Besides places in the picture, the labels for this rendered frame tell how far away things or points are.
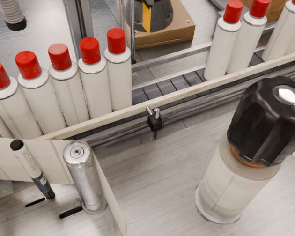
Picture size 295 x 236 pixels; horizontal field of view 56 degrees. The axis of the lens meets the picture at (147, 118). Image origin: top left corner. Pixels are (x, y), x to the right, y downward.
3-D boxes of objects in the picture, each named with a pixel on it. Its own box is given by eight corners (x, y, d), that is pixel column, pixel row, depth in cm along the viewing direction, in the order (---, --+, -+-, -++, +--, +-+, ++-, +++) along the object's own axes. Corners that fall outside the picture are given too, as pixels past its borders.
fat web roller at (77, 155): (85, 218, 50) (63, 172, 35) (78, 196, 52) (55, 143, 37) (110, 208, 51) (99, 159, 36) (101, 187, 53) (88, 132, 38)
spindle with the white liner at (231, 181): (211, 232, 49) (283, 143, 25) (186, 188, 54) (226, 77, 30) (252, 211, 51) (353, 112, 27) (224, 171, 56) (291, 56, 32)
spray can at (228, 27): (210, 86, 70) (232, 13, 54) (199, 73, 73) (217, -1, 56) (227, 80, 71) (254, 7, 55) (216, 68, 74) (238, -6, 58)
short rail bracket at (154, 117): (151, 147, 65) (153, 116, 55) (145, 137, 66) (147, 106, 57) (163, 143, 65) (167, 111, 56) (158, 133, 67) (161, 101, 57)
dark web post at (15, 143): (47, 202, 51) (10, 151, 36) (45, 194, 52) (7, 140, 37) (56, 198, 52) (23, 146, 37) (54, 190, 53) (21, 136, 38)
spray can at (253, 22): (232, 81, 71) (260, 7, 55) (220, 68, 74) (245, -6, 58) (248, 75, 73) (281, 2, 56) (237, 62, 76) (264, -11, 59)
